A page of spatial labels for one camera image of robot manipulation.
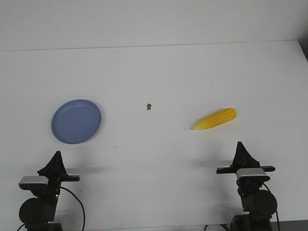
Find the small brown table stain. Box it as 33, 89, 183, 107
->
146, 103, 152, 111

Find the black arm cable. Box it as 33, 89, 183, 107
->
59, 186, 86, 231
263, 182, 280, 231

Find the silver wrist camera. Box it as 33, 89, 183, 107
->
18, 176, 49, 190
236, 168, 270, 182

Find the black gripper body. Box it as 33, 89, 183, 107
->
216, 166, 276, 174
48, 175, 80, 193

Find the blue round plate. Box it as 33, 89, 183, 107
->
51, 99, 102, 144

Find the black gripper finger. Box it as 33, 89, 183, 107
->
230, 141, 260, 168
37, 151, 67, 177

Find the yellow corn cob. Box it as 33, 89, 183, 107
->
193, 108, 237, 130

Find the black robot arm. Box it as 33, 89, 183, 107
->
18, 151, 85, 231
216, 141, 278, 231

